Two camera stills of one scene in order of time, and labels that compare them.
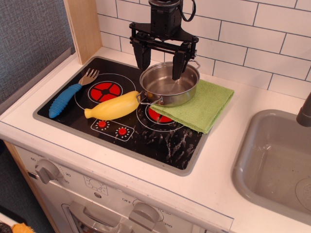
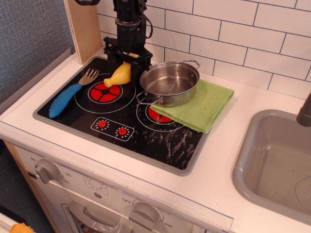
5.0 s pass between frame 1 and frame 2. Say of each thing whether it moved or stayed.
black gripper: moved
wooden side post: stayed
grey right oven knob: stayed
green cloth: stayed
